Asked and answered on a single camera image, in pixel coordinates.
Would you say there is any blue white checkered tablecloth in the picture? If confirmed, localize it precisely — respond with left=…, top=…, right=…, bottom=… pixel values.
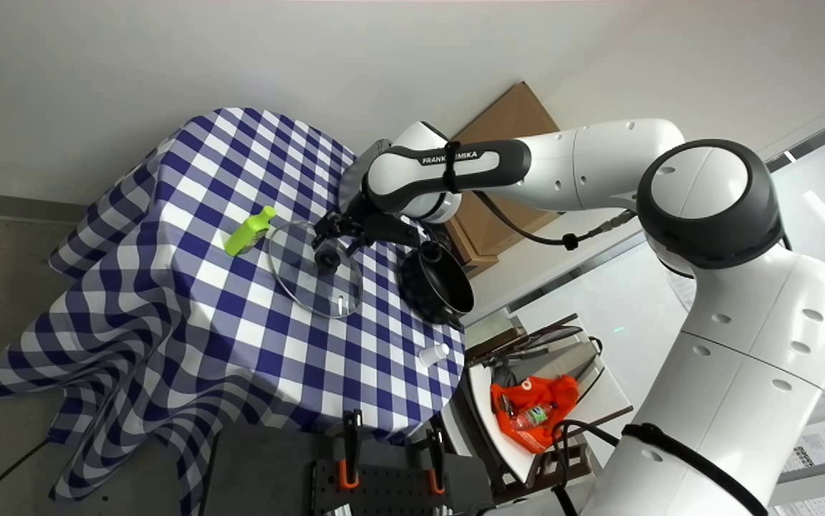
left=0, top=102, right=470, bottom=504

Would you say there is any black cooking pot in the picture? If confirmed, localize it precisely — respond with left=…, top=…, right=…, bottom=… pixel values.
left=396, top=238, right=479, bottom=326

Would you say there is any plastic drink bottle green label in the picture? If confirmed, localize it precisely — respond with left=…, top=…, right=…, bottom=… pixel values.
left=516, top=405, right=553, bottom=431

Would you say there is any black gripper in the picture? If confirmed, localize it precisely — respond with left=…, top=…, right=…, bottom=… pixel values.
left=309, top=190, right=427, bottom=276

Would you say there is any thick black cable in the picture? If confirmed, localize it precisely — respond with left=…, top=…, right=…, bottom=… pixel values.
left=553, top=412, right=771, bottom=516

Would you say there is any small white bottle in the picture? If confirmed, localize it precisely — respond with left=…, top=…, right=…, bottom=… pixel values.
left=419, top=337, right=455, bottom=372

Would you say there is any large brown cardboard box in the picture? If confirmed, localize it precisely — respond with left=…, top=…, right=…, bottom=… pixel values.
left=443, top=81, right=566, bottom=276

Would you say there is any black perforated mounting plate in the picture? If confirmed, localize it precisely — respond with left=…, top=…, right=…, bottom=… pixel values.
left=306, top=455, right=493, bottom=516

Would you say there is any thin black camera cable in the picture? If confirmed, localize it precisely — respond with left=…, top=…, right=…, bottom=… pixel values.
left=473, top=187, right=641, bottom=251

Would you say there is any glass lid with black knob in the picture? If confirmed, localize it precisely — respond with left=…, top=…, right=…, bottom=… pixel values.
left=263, top=216, right=363, bottom=324

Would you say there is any orange bag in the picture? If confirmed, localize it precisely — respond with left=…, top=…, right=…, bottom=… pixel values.
left=488, top=372, right=584, bottom=455

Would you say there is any black clamp with orange handle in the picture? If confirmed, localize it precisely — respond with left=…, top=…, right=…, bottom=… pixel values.
left=334, top=409, right=363, bottom=494
left=423, top=425, right=452, bottom=499

